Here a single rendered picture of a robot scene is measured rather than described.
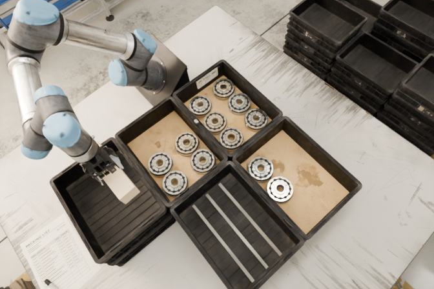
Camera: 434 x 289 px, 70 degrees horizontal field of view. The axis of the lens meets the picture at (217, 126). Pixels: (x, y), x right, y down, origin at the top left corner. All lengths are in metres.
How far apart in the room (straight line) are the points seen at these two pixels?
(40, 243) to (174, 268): 0.59
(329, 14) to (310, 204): 1.45
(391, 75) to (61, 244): 2.06
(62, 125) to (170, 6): 2.50
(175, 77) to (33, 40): 0.61
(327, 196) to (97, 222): 0.91
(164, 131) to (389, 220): 1.02
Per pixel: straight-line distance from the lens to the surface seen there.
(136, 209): 1.33
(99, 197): 1.40
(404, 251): 1.51
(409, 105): 2.07
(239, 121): 1.40
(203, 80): 1.45
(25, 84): 1.12
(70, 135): 0.81
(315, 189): 1.32
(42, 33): 1.18
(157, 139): 1.41
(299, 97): 1.64
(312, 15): 2.33
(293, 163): 1.33
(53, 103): 0.88
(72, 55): 3.10
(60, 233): 1.58
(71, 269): 1.53
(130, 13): 3.23
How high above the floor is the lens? 2.06
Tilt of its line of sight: 63 degrees down
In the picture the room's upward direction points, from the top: 8 degrees counter-clockwise
